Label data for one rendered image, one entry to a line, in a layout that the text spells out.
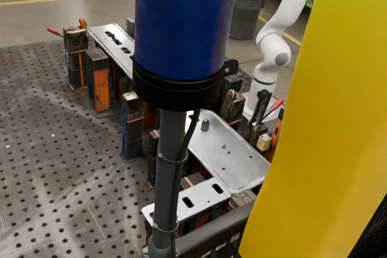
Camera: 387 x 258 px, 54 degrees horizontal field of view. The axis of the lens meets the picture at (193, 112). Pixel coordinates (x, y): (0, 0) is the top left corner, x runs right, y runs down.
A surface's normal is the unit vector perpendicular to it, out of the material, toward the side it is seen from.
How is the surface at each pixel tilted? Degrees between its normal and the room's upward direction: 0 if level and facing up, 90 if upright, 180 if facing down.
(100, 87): 90
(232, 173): 0
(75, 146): 0
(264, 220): 87
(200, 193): 0
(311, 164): 90
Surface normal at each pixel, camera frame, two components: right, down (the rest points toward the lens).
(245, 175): 0.11, -0.80
